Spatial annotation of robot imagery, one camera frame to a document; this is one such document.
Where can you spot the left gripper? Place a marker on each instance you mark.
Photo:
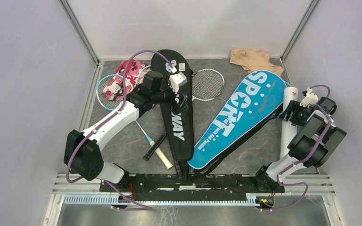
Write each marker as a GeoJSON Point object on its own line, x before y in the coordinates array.
{"type": "Point", "coordinates": [183, 106]}

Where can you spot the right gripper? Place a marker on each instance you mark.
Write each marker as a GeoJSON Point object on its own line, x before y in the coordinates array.
{"type": "Point", "coordinates": [294, 107]}

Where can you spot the white shuttlecock tube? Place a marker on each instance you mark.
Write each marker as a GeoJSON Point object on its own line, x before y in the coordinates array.
{"type": "Point", "coordinates": [288, 130]}

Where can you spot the black Crossway racket cover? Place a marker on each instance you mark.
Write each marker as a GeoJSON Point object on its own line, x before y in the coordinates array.
{"type": "Point", "coordinates": [179, 128]}

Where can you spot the white racket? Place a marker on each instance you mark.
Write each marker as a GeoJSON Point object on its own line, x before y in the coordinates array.
{"type": "Point", "coordinates": [143, 73]}
{"type": "Point", "coordinates": [207, 84]}

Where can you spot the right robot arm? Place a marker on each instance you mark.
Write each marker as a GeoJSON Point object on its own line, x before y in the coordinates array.
{"type": "Point", "coordinates": [312, 145]}

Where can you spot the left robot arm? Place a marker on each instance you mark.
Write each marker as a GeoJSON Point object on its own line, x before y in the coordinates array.
{"type": "Point", "coordinates": [83, 149]}

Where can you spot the blue Sport racket cover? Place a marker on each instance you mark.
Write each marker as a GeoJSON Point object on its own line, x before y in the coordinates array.
{"type": "Point", "coordinates": [258, 97]}

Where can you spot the beige cloth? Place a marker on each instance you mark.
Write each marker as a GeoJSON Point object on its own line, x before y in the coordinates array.
{"type": "Point", "coordinates": [251, 60]}

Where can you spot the pink camouflage cloth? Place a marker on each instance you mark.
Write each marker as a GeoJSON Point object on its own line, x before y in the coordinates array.
{"type": "Point", "coordinates": [132, 73]}

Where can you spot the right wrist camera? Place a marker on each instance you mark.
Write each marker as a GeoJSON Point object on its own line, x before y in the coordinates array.
{"type": "Point", "coordinates": [310, 98]}

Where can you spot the blue frame badminton racket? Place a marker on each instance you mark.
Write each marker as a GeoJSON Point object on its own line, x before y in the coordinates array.
{"type": "Point", "coordinates": [110, 92]}

